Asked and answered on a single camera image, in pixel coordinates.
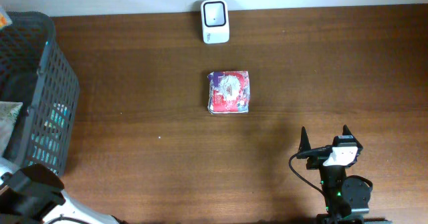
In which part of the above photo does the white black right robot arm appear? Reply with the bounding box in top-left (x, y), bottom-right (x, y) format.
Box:
top-left (291, 126), bottom-right (373, 223)

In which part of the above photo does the dark plastic mesh basket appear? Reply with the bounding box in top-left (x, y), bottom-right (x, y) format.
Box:
top-left (1, 11), bottom-right (80, 176)

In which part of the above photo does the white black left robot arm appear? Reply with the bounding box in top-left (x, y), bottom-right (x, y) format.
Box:
top-left (1, 158), bottom-right (123, 224)

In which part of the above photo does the red purple tissue pack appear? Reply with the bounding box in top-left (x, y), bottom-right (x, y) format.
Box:
top-left (207, 71), bottom-right (251, 114)

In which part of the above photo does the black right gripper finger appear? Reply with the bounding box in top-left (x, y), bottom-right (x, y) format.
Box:
top-left (298, 126), bottom-right (311, 151)
top-left (341, 125), bottom-right (358, 143)

